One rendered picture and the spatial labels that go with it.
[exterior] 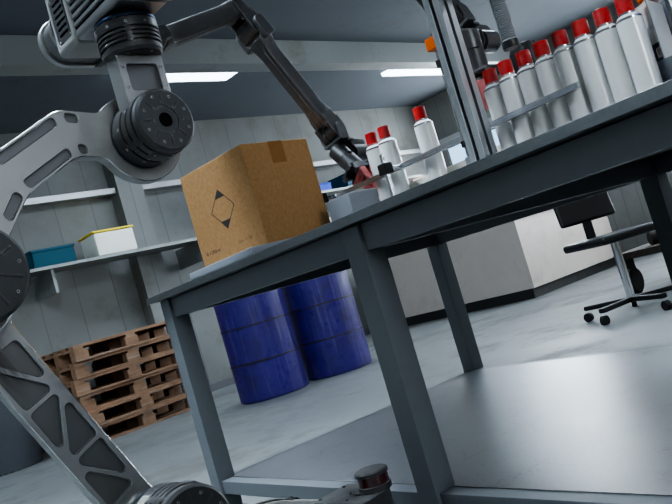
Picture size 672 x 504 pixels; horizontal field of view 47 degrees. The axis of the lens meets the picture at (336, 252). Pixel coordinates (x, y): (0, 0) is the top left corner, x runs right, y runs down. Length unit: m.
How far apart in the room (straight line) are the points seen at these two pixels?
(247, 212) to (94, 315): 6.31
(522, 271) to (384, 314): 7.07
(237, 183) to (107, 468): 0.81
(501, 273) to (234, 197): 6.91
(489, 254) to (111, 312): 4.14
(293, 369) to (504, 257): 3.29
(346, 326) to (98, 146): 5.05
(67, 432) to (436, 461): 0.75
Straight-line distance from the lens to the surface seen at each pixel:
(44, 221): 8.30
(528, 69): 1.82
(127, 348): 7.28
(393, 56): 8.69
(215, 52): 7.08
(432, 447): 1.69
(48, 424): 1.61
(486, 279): 8.95
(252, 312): 6.27
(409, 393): 1.66
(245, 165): 2.03
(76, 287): 8.26
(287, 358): 6.34
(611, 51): 1.70
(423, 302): 9.59
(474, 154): 1.74
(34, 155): 1.67
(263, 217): 2.01
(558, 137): 1.24
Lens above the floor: 0.69
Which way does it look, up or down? 3 degrees up
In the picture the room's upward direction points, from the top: 16 degrees counter-clockwise
